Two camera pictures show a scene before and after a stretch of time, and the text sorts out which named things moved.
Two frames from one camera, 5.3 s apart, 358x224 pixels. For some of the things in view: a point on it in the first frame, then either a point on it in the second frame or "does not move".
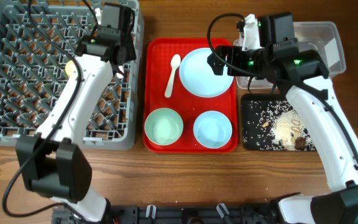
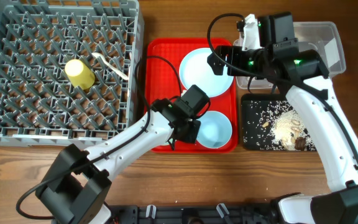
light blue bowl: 212,129 does not move
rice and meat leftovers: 274,125 does not move
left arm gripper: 130,43 → 191,137
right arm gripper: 234,53 does not move
